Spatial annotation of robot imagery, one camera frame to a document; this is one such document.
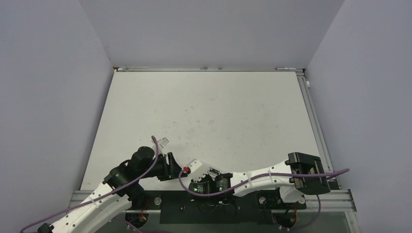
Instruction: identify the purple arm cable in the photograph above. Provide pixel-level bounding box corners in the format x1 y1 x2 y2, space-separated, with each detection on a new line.
19 135 160 233
178 167 350 198

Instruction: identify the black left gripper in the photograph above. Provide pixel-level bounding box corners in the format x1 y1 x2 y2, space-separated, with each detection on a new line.
138 152 187 181

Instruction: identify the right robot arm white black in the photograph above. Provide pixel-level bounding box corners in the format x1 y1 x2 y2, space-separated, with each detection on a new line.
178 152 330 208

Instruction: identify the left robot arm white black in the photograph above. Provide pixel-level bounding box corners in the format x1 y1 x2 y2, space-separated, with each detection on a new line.
37 146 182 233

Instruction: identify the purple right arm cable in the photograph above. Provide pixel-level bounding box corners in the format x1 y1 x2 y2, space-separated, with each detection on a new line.
178 167 350 198

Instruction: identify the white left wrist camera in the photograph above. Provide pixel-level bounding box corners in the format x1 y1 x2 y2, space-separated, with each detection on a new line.
157 137 170 149

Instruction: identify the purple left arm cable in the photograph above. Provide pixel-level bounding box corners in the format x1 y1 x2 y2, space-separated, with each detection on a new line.
19 135 160 233

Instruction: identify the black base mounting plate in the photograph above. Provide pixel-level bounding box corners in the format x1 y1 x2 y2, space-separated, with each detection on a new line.
125 190 307 227

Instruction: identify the white remote control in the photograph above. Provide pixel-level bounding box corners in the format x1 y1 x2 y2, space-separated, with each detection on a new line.
207 167 223 178

